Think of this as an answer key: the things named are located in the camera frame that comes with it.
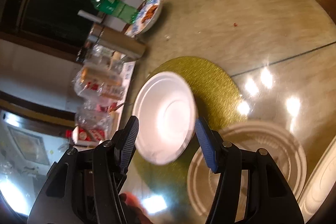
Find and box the white foam bowl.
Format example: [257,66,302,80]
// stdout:
[132,72,198,165]

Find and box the red white liquor bottle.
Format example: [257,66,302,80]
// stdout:
[66,126,105,147]

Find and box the gold round placemat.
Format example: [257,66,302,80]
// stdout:
[133,56,246,206]

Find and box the stainless steel thermos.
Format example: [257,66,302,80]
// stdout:
[87,23,146,60]

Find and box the patterned plate with food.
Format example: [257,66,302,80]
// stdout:
[131,0,162,36]

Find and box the green soda bottle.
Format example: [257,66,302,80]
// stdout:
[90,0,139,24]

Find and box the framed wall picture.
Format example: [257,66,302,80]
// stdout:
[8,126,50,166]

